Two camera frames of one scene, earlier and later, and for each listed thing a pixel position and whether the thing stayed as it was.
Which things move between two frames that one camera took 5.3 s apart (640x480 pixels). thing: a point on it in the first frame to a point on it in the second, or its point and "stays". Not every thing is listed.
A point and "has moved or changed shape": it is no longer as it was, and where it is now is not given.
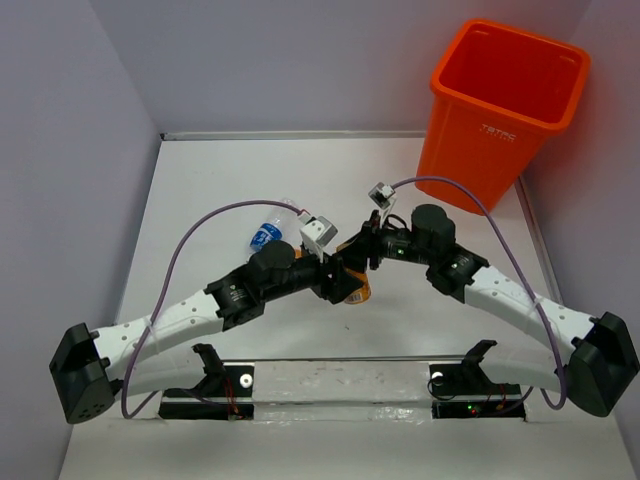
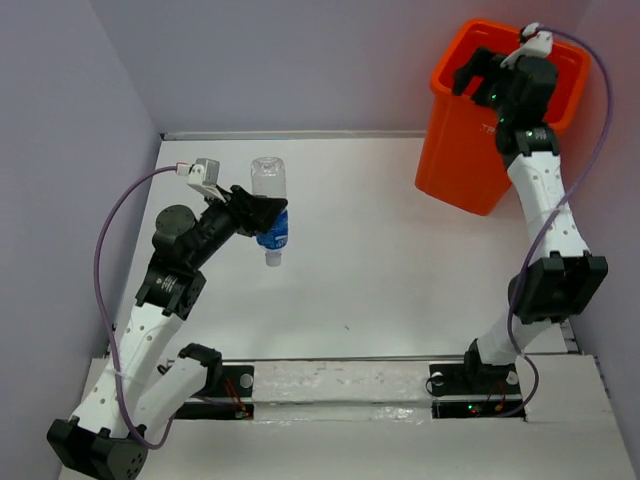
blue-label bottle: (284, 225) has moved or changed shape
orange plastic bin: (498, 97) stays
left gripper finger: (345, 271) to (262, 211)
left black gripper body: (308, 273) to (221, 222)
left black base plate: (226, 392) stays
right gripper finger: (365, 245) to (476, 65)
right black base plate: (467, 391) stays
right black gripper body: (392, 243) to (501, 107)
